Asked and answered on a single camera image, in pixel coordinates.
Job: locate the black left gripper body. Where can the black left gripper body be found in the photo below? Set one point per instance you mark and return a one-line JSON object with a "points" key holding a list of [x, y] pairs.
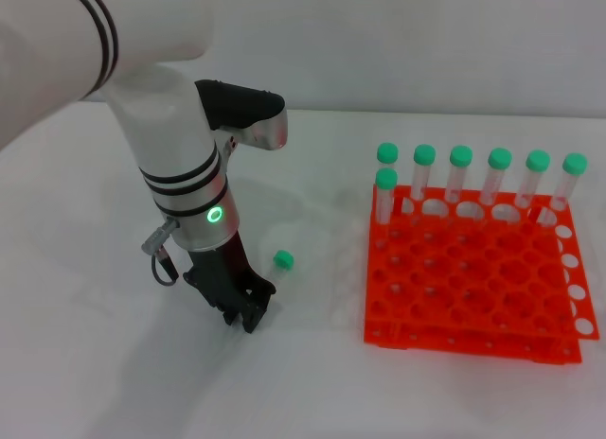
{"points": [[222, 273]]}

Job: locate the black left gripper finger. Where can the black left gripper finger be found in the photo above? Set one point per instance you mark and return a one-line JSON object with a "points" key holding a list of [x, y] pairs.
{"points": [[232, 318], [255, 316]]}

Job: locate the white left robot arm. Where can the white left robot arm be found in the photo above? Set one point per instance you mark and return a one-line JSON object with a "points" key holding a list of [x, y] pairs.
{"points": [[161, 136]]}

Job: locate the clear tube with green cap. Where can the clear tube with green cap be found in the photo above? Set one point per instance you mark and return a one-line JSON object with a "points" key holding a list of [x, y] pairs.
{"points": [[460, 156], [424, 155], [574, 163], [283, 259], [538, 161], [386, 178], [500, 159], [387, 152]]}

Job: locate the orange test tube rack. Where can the orange test tube rack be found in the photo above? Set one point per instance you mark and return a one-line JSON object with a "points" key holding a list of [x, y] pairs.
{"points": [[473, 278]]}

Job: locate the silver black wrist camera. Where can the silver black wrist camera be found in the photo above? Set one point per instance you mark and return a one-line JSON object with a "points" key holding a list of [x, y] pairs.
{"points": [[246, 110]]}

